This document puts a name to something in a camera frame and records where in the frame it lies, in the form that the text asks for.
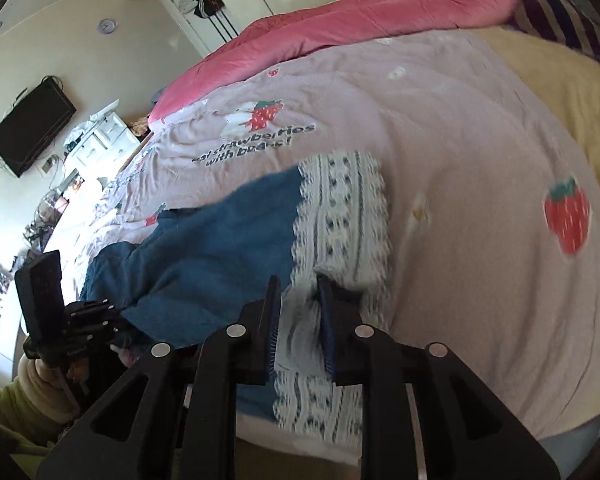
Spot blue denim lace-trimmed pants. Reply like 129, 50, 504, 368
81, 151, 390, 448

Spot left forearm green fleece sleeve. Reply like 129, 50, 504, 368
0, 356, 80, 479

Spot left hand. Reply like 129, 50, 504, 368
34, 344, 142, 389

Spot white dressing table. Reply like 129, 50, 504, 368
0, 173, 106, 376

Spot pink strawberry print bedsheet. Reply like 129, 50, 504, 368
59, 30, 600, 465

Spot white drawer cabinet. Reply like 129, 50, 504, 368
64, 100, 140, 181

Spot yellow blanket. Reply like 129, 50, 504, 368
475, 27, 600, 185

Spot pink plush comforter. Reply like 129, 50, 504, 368
148, 0, 520, 127

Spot striped purple pillow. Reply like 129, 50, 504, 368
508, 0, 600, 61

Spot black wall television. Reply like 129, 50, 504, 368
0, 76, 76, 178

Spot purple wall clock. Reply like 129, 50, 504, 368
97, 18, 117, 36

